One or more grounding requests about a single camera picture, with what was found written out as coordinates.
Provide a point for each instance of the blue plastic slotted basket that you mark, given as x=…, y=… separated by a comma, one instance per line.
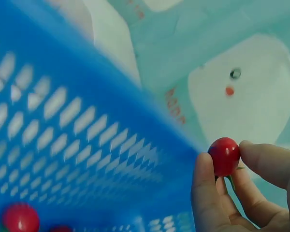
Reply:
x=91, y=135

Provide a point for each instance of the red cherry tomato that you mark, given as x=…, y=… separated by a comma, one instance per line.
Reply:
x=61, y=229
x=224, y=155
x=20, y=218

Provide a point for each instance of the person's right hand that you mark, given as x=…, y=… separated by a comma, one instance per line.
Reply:
x=261, y=217

